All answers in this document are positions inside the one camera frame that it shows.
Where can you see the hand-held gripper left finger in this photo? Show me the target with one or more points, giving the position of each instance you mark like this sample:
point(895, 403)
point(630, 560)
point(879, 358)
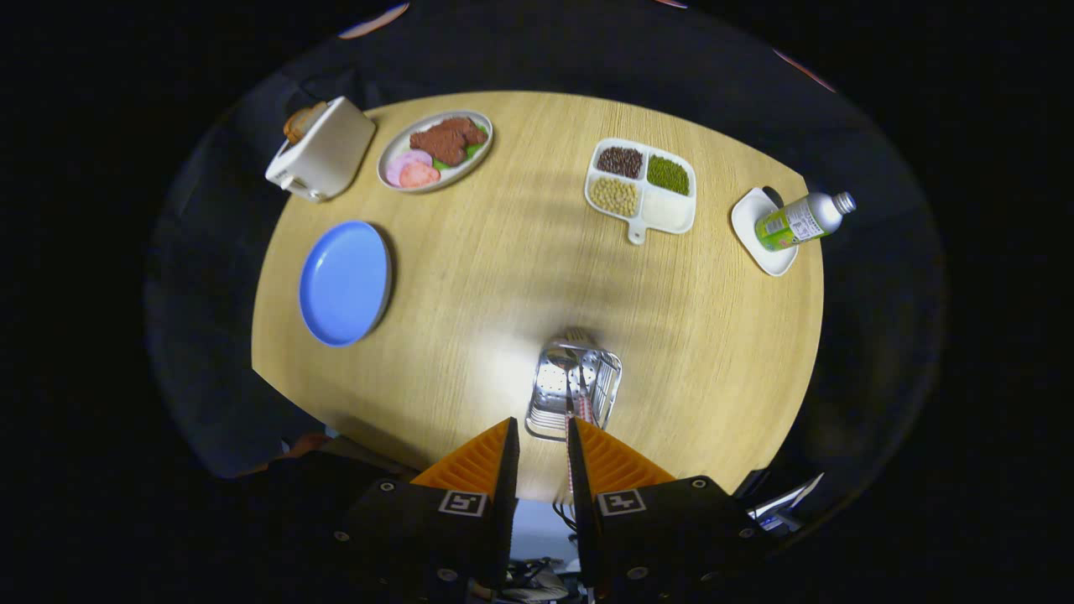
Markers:
point(508, 486)

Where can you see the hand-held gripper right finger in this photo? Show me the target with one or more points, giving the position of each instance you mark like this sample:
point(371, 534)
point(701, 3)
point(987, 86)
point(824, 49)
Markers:
point(579, 486)

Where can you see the blue round plate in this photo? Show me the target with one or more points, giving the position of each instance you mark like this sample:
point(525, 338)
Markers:
point(344, 285)

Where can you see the white divided tray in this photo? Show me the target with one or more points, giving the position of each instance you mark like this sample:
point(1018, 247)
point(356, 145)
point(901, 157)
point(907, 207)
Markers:
point(667, 210)

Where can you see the pile of yellow soybeans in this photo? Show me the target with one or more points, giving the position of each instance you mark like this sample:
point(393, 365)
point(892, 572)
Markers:
point(614, 196)

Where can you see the small white saucer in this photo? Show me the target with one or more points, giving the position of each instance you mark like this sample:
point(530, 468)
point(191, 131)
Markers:
point(747, 222)

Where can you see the red ham slice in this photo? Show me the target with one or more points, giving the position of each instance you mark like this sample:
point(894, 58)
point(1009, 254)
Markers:
point(419, 174)

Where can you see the pile of green beans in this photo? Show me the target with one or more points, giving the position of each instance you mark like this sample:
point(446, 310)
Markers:
point(668, 174)

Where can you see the pile of dark red beans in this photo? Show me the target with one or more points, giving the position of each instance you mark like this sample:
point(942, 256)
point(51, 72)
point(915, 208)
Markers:
point(619, 162)

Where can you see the green lettuce leaf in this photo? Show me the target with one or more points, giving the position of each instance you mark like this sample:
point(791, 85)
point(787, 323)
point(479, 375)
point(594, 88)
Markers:
point(475, 151)

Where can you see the pale pink ham slice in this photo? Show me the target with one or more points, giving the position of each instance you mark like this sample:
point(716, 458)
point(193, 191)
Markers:
point(398, 164)

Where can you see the green label metal bottle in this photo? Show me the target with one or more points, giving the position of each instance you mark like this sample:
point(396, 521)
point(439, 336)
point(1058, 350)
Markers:
point(797, 222)

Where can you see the brown steak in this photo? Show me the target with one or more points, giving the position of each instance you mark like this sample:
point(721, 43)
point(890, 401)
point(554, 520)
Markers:
point(445, 141)

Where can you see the white oval food plate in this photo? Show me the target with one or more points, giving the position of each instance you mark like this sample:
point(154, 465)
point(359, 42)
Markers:
point(401, 134)

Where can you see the white toaster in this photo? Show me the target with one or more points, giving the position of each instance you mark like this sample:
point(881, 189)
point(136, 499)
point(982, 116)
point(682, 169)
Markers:
point(331, 151)

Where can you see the toasted bread slice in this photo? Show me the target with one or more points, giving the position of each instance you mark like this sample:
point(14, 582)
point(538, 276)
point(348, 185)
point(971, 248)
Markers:
point(315, 111)
point(295, 124)

